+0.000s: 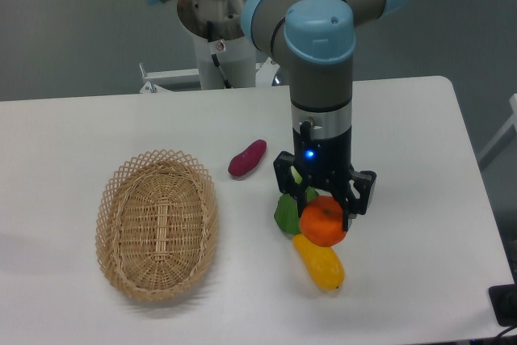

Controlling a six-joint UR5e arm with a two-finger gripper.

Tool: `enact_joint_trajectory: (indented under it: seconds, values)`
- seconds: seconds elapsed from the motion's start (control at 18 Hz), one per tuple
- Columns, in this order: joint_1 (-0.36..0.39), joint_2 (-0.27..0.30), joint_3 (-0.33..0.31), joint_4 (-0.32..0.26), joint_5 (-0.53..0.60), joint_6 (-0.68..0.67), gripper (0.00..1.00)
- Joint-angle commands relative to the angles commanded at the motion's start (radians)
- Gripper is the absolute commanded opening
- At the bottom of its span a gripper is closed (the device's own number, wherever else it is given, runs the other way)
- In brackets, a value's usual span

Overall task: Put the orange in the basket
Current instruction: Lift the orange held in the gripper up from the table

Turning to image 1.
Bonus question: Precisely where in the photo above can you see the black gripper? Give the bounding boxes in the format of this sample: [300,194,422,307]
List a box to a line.
[273,128,377,232]

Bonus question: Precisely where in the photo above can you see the orange fruit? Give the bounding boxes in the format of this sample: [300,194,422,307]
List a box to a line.
[299,196,347,247]

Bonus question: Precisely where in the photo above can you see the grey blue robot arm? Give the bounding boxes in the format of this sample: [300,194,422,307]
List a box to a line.
[146,0,408,228]

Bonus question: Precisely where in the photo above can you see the woven wicker basket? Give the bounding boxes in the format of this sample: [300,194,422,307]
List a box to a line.
[95,149,219,302]

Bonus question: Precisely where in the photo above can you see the green bok choy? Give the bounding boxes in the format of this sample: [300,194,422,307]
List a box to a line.
[274,167,319,235]

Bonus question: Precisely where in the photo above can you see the yellow mango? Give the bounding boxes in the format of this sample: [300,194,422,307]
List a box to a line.
[292,234,346,291]

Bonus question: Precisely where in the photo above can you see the purple sweet potato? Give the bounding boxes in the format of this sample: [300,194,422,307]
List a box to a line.
[228,139,267,178]

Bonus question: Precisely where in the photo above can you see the black device at table corner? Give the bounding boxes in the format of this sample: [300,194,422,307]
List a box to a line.
[488,284,516,326]

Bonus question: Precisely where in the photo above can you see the white frame at right edge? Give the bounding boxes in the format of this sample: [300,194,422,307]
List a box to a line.
[477,94,516,170]

